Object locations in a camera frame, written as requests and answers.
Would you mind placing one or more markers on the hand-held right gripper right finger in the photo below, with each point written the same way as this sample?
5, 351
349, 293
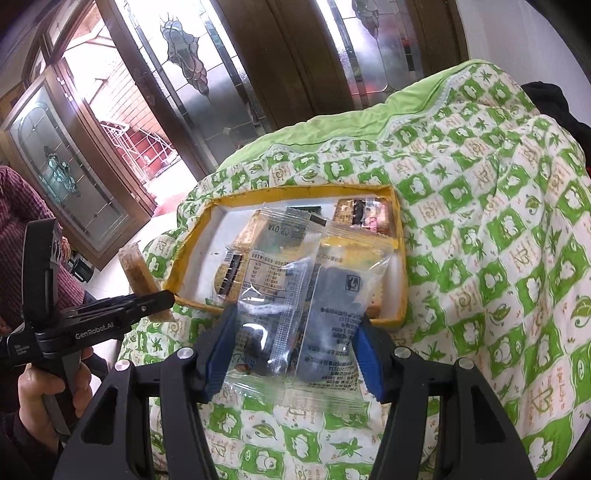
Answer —
371, 364

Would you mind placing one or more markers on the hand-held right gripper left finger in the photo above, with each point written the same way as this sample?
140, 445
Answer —
219, 360

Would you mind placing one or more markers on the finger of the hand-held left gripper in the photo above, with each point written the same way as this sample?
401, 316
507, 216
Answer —
154, 302

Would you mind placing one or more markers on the brown biscuit packet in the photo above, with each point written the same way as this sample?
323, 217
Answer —
134, 272

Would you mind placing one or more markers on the clear snack packet dark contents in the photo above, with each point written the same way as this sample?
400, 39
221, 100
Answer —
323, 332

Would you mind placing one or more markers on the pale biscuit packet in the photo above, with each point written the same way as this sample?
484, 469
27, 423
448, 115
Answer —
376, 295

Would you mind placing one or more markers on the round cracker packet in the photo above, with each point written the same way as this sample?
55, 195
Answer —
228, 277

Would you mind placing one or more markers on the white foam tray yellow tape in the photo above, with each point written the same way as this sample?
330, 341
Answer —
210, 240

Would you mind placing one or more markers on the yellow label cracker packet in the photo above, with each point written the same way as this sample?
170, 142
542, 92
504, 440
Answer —
355, 249

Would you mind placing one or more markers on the stick biscuit packet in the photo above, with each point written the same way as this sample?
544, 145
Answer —
364, 212

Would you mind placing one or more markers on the person's left forearm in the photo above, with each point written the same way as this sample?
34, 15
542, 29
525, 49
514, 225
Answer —
23, 454

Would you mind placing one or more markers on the person's left hand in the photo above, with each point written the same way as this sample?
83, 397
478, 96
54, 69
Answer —
30, 406

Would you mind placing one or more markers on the small black object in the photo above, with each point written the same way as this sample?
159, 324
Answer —
81, 270

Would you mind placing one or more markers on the open wooden glass door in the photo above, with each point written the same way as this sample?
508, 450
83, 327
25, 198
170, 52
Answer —
92, 184

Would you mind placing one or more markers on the white metal railing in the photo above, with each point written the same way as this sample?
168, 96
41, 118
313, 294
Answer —
134, 147

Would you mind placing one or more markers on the green white printed blanket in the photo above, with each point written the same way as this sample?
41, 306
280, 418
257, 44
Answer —
485, 230

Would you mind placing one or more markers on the closed wooden glass door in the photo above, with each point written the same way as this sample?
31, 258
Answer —
277, 55

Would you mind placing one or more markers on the black cloth object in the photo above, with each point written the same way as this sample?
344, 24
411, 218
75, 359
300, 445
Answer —
554, 106

